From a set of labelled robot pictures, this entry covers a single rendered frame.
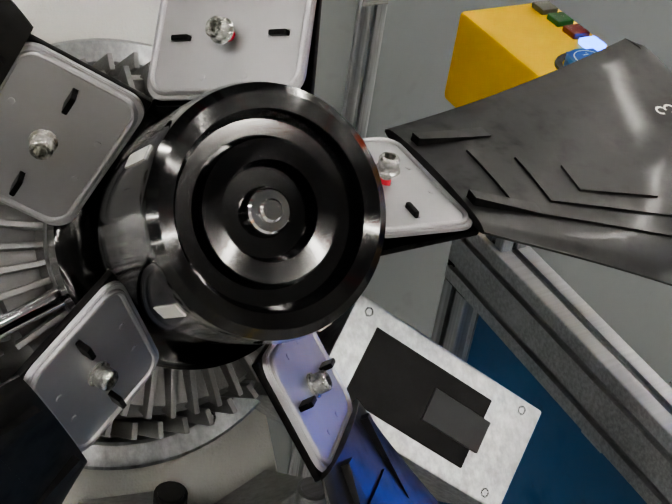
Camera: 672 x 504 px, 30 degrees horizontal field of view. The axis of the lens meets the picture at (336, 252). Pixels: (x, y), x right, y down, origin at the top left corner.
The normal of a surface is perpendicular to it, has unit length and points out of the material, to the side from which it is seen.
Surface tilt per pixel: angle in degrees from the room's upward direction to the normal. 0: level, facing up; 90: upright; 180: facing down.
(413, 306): 90
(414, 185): 7
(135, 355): 93
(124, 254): 94
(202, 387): 55
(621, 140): 12
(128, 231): 89
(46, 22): 50
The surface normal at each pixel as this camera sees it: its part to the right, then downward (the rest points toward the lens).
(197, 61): -0.40, -0.25
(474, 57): -0.88, 0.18
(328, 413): 0.87, -0.41
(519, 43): 0.13, -0.80
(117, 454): 0.43, -0.07
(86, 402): 0.80, 0.48
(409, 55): 0.46, 0.57
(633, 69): 0.20, -0.66
